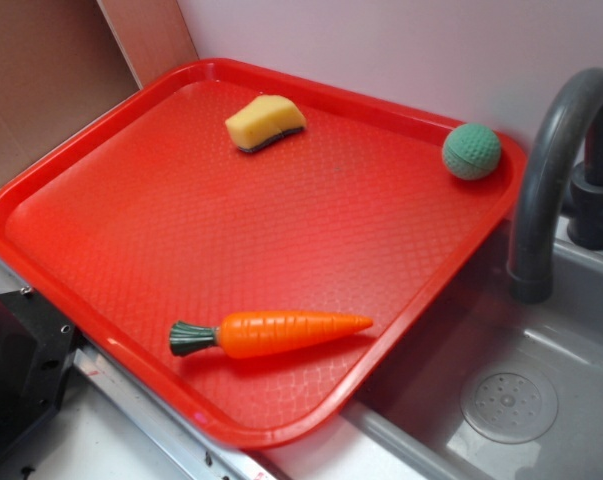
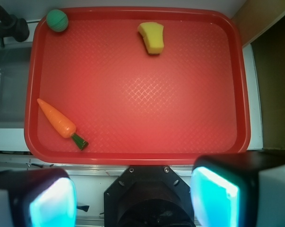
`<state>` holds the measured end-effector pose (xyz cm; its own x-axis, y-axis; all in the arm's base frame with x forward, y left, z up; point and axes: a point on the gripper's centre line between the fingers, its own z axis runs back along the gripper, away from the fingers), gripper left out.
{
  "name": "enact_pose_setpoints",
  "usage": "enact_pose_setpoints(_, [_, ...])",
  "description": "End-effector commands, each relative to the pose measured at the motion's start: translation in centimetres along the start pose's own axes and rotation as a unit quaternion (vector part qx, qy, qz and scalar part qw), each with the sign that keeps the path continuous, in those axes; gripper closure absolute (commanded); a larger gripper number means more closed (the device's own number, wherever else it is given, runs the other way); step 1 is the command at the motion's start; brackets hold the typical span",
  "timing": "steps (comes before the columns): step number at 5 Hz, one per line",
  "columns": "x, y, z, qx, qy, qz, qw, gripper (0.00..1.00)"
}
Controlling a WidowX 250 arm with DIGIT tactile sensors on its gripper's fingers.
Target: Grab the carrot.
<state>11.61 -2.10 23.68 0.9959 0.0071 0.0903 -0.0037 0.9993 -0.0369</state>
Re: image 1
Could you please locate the green dimpled ball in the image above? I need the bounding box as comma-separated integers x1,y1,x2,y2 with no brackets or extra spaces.
442,123,502,181

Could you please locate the brown cardboard panel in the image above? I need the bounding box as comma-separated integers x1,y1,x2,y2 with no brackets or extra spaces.
0,1,198,187

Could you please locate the grey curved faucet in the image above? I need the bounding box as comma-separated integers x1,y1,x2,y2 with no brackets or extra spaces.
507,68,603,304

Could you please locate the silver aluminium rail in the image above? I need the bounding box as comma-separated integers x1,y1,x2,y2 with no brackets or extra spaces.
0,247,288,480

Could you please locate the grey plastic sink basin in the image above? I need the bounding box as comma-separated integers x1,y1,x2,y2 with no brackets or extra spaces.
344,227,603,479

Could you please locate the round sink drain cover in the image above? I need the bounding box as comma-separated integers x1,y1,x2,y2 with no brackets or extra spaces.
460,364,559,445

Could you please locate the yellow sponge with dark pad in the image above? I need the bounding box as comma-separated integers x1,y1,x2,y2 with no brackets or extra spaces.
225,95,307,153

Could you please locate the orange toy carrot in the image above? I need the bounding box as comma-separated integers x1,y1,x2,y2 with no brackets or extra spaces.
169,311,374,359

